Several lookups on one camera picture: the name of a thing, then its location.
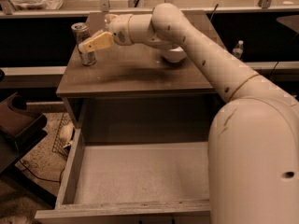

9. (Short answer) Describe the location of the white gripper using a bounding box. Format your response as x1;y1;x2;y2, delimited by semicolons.
78;13;133;54

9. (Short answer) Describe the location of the silver redbull can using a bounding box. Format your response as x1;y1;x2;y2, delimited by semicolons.
71;22;96;66

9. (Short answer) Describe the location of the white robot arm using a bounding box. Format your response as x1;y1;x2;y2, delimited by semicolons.
78;3;299;224

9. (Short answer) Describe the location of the brown cabinet with glossy top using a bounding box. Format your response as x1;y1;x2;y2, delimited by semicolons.
57;44;218;145

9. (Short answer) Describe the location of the open grey top drawer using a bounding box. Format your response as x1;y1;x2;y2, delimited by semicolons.
35;103;219;224

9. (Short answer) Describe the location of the white ceramic bowl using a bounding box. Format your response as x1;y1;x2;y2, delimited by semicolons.
161;47;186;63

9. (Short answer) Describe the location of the dark brown chair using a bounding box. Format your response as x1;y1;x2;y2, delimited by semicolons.
0;93;56;208

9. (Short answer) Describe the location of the clear plastic water bottle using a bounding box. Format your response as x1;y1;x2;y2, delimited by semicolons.
232;40;244;59

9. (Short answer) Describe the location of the wire mesh basket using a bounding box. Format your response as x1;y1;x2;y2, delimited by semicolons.
52;113;75;160

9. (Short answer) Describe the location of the black floor cable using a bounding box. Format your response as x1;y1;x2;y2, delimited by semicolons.
19;159;65;184

